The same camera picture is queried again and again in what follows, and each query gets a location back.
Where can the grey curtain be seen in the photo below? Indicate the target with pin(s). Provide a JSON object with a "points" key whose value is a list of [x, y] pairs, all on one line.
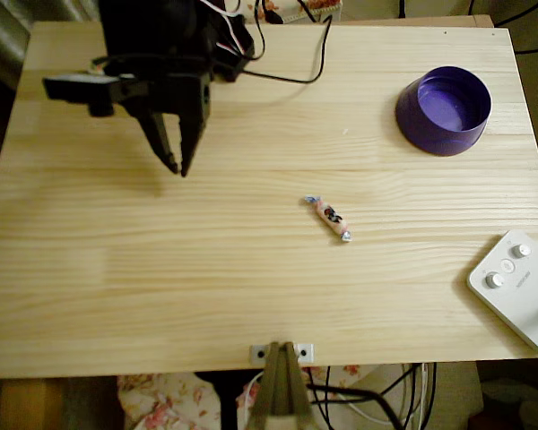
{"points": [[9, 27]]}

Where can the black gripper-mounted camera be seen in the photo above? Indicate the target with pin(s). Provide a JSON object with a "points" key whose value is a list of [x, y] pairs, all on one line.
{"points": [[76, 87]]}

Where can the white control box with knobs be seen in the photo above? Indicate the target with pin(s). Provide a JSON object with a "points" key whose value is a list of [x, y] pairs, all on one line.
{"points": [[520, 295]]}

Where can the floral patterned cloth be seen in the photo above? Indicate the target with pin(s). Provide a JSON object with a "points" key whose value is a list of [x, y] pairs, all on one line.
{"points": [[161, 403], [320, 4]]}

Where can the purple bowl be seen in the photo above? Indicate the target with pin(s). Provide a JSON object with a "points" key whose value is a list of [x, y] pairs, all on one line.
{"points": [[412, 121]]}

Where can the candy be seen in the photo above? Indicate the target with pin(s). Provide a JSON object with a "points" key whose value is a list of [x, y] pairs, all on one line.
{"points": [[329, 217]]}

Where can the black table leg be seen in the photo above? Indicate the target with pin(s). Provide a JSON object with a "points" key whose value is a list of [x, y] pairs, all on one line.
{"points": [[228, 407]]}

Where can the metal table clamp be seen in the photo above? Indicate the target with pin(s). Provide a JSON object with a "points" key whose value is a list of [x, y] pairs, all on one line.
{"points": [[278, 394]]}

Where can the white screw bracket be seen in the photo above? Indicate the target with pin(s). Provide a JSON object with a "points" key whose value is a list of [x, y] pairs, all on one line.
{"points": [[255, 353]]}

